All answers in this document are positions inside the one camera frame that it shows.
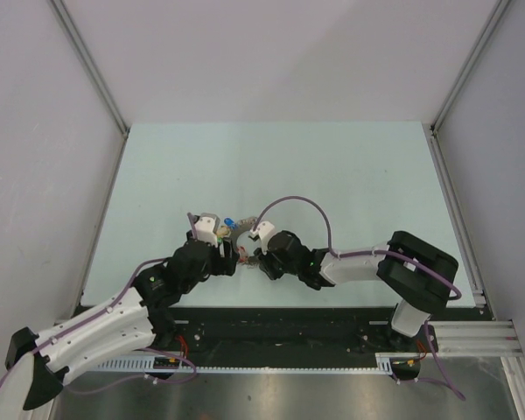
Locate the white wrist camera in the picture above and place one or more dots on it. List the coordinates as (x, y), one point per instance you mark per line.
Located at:
(262, 231)
(204, 227)

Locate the aluminium frame rail right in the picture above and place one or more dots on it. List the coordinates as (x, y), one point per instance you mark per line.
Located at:
(472, 59)

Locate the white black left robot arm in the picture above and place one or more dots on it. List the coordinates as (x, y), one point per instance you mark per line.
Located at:
(40, 364)

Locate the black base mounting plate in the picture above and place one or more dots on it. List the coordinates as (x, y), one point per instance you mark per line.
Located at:
(285, 334)

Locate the aluminium frame rail left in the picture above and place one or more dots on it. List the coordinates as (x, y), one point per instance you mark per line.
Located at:
(86, 59)

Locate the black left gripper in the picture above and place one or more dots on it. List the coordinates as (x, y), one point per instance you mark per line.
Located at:
(223, 264)

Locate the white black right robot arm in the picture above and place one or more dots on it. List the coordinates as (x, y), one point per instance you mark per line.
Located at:
(418, 272)

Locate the red key tag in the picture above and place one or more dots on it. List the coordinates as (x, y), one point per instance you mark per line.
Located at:
(243, 255)

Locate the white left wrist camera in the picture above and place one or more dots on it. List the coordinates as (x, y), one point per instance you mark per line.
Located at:
(204, 227)

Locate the white slotted cable duct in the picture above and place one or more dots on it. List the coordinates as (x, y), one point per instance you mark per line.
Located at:
(345, 364)

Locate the aluminium frame rail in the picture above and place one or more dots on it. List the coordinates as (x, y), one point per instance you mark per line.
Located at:
(472, 59)
(86, 59)

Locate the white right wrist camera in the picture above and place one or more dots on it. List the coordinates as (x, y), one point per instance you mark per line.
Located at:
(262, 231)

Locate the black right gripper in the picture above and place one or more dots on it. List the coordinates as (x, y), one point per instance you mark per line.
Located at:
(265, 265)

